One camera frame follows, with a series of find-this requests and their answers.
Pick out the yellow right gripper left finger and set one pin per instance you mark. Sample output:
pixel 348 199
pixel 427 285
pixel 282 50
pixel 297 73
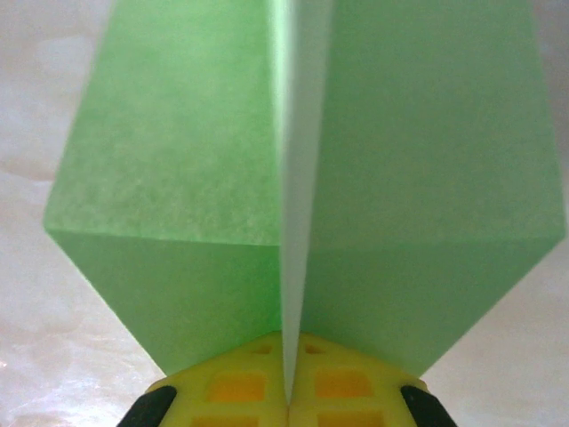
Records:
pixel 231 391

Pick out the light green paper sheet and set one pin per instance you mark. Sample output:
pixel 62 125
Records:
pixel 178 178

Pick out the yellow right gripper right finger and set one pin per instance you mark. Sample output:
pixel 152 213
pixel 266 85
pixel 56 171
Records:
pixel 347 391

